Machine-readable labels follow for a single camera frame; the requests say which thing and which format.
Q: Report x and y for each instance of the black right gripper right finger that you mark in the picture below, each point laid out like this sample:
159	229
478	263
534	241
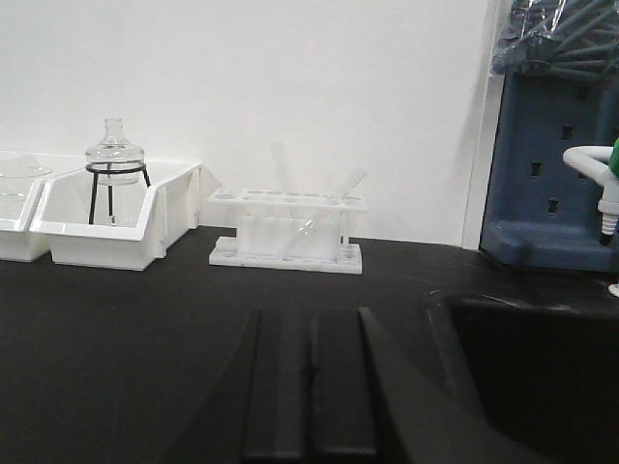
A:
371	405

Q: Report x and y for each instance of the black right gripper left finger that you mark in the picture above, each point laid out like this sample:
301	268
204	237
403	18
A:
254	413

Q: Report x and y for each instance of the black lab sink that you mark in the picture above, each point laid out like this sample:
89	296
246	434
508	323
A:
545	376

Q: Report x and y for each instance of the white test tube rack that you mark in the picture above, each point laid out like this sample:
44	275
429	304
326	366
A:
266	232

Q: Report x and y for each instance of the clear glass test tube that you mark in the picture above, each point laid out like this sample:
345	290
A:
340	197

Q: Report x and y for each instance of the blue pegboard drying rack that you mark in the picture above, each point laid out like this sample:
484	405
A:
540	212

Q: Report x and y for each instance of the clear glass flask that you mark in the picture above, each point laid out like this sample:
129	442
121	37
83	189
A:
115	158

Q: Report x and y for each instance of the white lab faucet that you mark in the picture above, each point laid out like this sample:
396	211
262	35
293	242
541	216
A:
600	164

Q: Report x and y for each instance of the clear glass dish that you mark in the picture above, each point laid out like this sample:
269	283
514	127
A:
18	172

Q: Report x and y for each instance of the bag of blue pegs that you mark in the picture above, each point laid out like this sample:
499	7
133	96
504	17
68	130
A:
573	40

